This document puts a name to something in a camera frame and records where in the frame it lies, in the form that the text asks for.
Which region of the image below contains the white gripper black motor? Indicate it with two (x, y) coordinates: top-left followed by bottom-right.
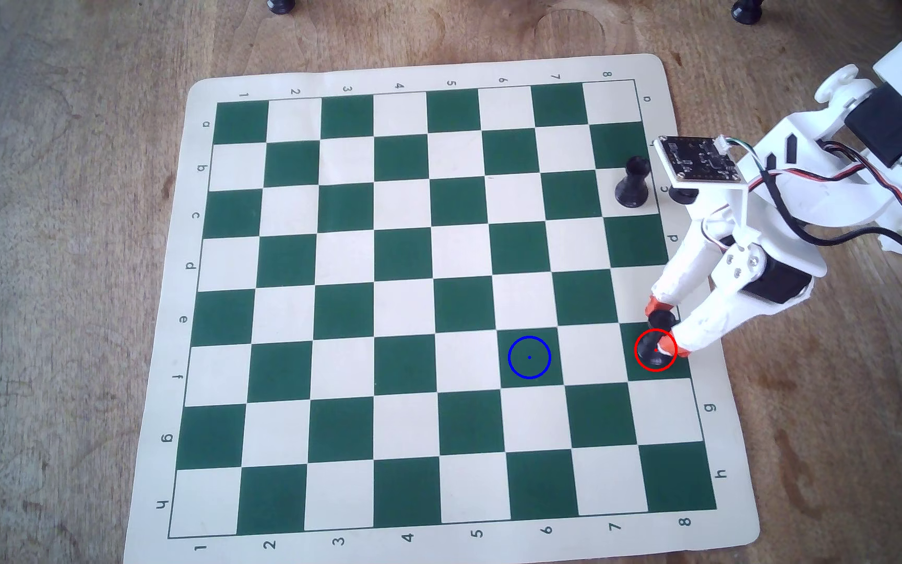
(645, 110), (902, 359)

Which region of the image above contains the green and white chess mat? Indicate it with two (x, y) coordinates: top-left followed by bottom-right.
(122, 52), (761, 564)

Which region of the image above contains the black cable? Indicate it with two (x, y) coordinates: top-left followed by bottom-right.
(756, 166), (902, 297)

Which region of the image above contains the black camera circuit board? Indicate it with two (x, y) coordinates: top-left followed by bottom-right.
(654, 135), (750, 206)

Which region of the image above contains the black chess pawn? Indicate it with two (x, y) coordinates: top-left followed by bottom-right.
(638, 308), (680, 371)
(614, 156), (652, 209)

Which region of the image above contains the red white wire bundle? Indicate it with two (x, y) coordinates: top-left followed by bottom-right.
(817, 139), (902, 230)

